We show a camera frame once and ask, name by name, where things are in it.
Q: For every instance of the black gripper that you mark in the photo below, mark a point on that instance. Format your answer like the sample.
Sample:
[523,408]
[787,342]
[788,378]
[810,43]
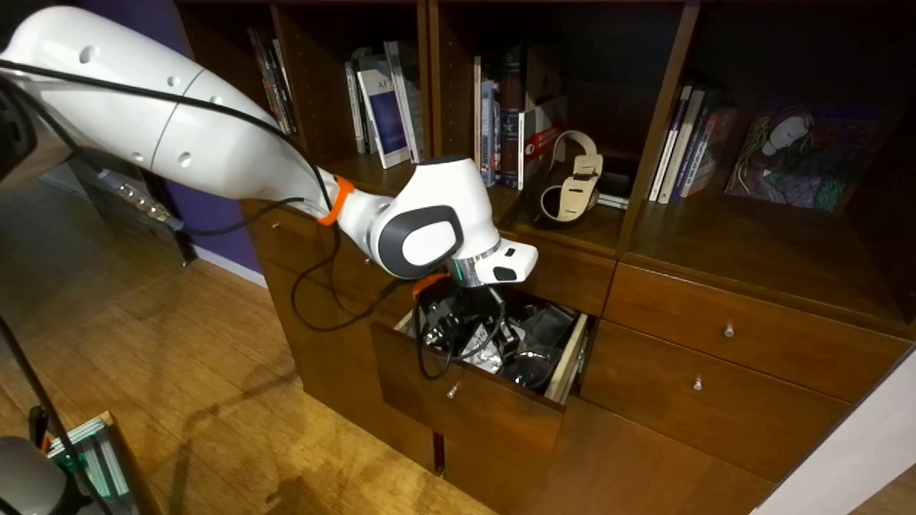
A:
[463,305]

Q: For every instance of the clear plastic zip bag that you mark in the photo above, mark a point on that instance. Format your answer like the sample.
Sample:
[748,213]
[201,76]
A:
[535,371]

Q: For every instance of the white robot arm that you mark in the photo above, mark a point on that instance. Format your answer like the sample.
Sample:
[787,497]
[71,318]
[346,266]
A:
[145,105]

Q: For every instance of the small silver drawer knob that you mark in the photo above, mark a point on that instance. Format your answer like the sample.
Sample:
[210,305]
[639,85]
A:
[696,385]
[455,391]
[728,329]

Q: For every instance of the open wooden drawer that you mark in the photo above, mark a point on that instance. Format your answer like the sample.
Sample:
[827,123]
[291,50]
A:
[476,431]

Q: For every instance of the closed wooden drawer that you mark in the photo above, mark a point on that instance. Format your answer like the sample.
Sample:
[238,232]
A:
[357,291]
[762,419]
[811,344]
[274,244]
[575,276]

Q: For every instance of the brown wooden shelf cabinet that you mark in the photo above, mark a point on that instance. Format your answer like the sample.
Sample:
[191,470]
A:
[762,246]

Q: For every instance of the white paper with handwriting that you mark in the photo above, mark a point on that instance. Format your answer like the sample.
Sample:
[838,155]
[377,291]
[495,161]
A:
[482,365]

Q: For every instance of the black fabric pouch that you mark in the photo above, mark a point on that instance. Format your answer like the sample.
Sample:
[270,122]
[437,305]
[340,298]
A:
[548,322]

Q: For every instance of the thin white spine book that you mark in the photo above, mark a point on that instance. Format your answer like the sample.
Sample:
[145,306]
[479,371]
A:
[523,152]

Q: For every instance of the red flat item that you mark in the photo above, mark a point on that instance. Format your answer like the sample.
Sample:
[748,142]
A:
[546,145]

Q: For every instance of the blue spine book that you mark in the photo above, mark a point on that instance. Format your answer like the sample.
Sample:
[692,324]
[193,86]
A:
[495,131]

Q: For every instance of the beige spine book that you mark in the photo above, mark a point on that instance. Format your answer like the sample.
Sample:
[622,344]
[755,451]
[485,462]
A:
[479,115]

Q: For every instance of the white upright book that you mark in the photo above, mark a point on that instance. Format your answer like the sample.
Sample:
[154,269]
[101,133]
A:
[665,152]
[353,105]
[412,95]
[689,145]

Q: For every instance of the dark purple book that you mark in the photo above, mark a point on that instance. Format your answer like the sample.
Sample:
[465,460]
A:
[717,159]

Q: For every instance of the dark leaning book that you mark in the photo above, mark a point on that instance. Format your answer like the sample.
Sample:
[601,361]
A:
[274,76]

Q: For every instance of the dark side table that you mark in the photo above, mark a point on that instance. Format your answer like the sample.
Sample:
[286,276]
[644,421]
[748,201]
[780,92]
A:
[133,201]

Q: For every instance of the small white teal box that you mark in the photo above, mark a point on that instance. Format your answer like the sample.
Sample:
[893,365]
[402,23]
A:
[90,460]

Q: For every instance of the white slanted panel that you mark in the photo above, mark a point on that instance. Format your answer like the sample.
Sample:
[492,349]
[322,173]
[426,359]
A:
[860,447]

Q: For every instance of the black tripod stand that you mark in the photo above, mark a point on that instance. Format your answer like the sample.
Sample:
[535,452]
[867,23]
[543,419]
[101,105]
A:
[44,415]

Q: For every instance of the gray round object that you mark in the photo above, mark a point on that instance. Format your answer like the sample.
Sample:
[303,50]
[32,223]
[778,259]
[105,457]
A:
[30,482]

